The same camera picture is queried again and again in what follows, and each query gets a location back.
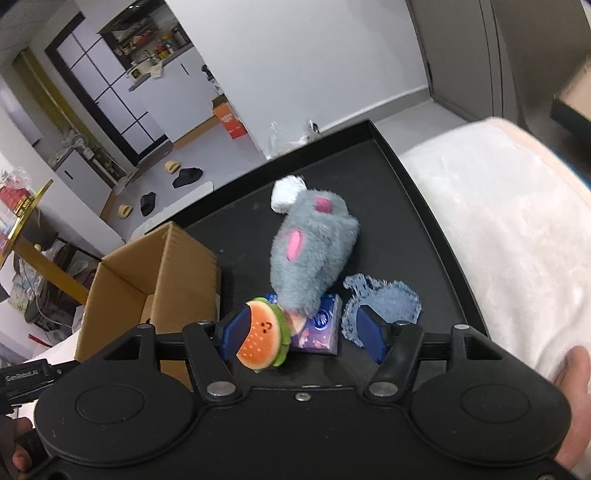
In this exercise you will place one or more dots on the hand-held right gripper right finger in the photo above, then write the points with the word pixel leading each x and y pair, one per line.
pixel 371 334

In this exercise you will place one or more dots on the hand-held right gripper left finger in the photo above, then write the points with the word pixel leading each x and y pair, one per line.
pixel 233 334

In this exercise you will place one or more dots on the hamburger plush toy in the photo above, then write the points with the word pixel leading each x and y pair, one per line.
pixel 261 334

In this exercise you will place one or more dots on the blue denim cloth piece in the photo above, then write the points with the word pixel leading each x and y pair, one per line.
pixel 388 300

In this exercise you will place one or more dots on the brown cardboard box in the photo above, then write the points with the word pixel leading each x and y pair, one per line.
pixel 180 272

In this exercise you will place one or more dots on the grey pink fluffy slippers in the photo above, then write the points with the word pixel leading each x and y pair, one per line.
pixel 309 258

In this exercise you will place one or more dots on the person's left hand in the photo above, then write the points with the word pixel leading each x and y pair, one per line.
pixel 18 459

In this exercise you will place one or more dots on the purple tissue pack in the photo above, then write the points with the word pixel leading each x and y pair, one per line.
pixel 321 330

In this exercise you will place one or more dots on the gold round table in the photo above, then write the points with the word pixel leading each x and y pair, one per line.
pixel 46 270

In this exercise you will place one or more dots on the dark chair with clutter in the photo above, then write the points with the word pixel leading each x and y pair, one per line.
pixel 69 267

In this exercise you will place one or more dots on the black rimmed table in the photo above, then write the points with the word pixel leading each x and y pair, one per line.
pixel 392 207

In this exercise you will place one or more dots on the white floor mat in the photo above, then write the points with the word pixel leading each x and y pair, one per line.
pixel 194 190

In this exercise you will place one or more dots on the black slipper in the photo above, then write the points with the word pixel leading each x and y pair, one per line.
pixel 187 177
pixel 147 204

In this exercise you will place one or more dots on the yellow slipper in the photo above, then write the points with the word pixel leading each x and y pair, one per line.
pixel 173 166
pixel 124 211

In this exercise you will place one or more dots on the white fluffy blanket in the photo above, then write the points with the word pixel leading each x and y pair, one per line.
pixel 508 230

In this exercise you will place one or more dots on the red box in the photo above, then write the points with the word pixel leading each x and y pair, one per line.
pixel 11 196

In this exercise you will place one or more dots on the clear plastic bag with bowl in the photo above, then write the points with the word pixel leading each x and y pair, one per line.
pixel 286 136

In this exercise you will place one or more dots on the orange cardboard box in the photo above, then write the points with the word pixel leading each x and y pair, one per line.
pixel 229 121

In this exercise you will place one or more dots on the white low cabinet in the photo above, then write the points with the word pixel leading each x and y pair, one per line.
pixel 76 170

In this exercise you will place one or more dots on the person's bare knee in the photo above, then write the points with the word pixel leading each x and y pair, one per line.
pixel 579 415

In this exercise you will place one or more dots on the white kitchen counter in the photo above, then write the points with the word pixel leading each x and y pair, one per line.
pixel 184 97

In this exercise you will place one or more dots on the black framed glass door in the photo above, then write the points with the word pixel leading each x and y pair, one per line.
pixel 115 99

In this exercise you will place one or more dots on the grey wardrobe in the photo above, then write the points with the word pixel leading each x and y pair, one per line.
pixel 461 55

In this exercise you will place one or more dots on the blurred tan and black object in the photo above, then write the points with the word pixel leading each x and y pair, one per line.
pixel 567 113

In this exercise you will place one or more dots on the cluttered kitchen shelf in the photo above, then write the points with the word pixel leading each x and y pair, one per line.
pixel 138 41

